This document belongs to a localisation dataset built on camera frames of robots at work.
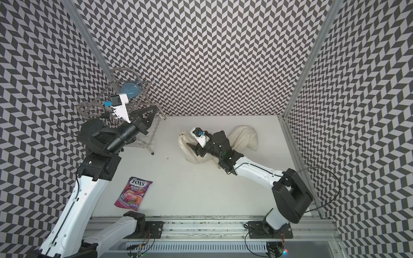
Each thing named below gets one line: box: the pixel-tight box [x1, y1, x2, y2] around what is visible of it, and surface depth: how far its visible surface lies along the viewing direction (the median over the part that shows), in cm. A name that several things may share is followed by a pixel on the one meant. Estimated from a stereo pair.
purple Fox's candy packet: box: [114, 176, 154, 212], surface depth 83 cm
